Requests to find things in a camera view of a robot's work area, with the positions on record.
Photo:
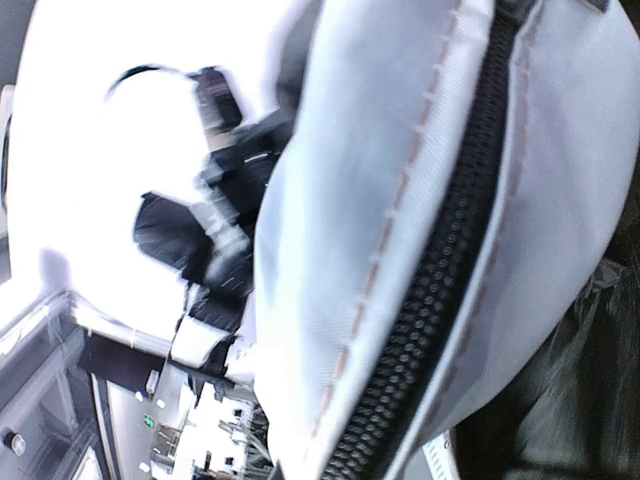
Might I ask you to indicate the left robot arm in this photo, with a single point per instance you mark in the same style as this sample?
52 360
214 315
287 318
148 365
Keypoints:
210 241

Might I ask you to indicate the black student backpack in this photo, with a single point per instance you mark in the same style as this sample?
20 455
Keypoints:
573 411

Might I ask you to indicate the grey pencil pouch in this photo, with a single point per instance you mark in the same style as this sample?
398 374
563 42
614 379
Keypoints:
456 172

